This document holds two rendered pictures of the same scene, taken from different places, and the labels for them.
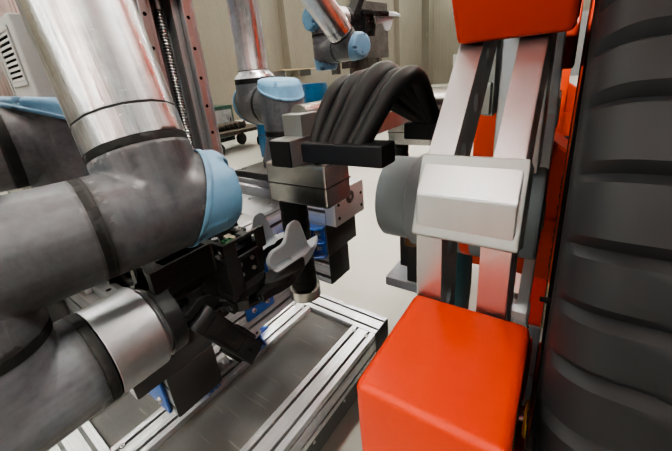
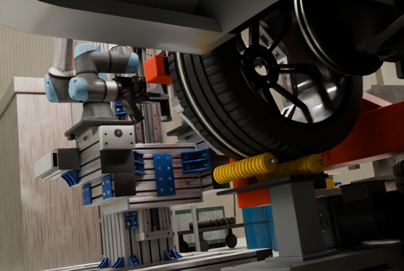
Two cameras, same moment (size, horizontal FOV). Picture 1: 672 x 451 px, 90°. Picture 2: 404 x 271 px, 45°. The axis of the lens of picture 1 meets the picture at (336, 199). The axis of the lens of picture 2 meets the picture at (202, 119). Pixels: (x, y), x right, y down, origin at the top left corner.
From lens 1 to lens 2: 153 cm
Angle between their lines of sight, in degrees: 37
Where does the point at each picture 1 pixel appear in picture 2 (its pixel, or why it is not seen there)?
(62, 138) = not seen: hidden behind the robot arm
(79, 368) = (101, 82)
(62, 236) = (104, 54)
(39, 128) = not seen: hidden behind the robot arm
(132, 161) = (117, 48)
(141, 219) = (116, 56)
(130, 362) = (109, 86)
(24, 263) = (99, 56)
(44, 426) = (94, 86)
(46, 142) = not seen: hidden behind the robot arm
